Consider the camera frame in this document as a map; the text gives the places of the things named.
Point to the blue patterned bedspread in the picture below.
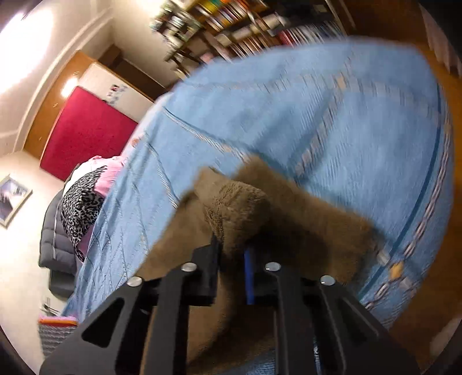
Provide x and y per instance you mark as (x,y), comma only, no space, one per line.
(361,125)

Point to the pink pillow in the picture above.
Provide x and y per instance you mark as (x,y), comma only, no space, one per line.
(114,166)

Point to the wooden bookshelf with books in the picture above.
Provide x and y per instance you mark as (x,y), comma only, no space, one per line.
(197,32)

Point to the framed wedding photo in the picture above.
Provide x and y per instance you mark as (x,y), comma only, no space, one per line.
(13,194)

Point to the plaid pillow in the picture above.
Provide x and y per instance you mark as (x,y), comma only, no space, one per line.
(53,330)

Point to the grey padded headboard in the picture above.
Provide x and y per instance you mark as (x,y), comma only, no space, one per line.
(56,252)

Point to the red curtain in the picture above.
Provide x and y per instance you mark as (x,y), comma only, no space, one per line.
(86,127)

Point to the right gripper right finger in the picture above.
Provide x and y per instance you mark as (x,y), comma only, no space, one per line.
(318,326)

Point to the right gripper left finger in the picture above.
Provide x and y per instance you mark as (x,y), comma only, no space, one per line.
(141,328)

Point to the leopard print cloth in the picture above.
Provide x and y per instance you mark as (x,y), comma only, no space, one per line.
(80,205)

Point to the brown fleece pants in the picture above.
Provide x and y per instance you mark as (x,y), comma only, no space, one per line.
(256,208)

